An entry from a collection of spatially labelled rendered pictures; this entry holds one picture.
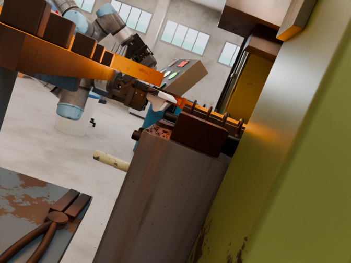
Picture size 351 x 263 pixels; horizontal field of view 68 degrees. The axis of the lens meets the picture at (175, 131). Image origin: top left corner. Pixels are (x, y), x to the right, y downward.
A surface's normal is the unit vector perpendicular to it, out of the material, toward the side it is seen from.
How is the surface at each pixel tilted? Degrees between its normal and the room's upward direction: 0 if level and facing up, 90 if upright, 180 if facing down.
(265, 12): 90
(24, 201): 0
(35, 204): 0
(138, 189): 90
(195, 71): 90
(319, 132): 90
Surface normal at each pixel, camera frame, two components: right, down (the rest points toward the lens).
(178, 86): 0.33, 0.26
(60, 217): 0.37, -0.92
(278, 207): -0.07, 0.11
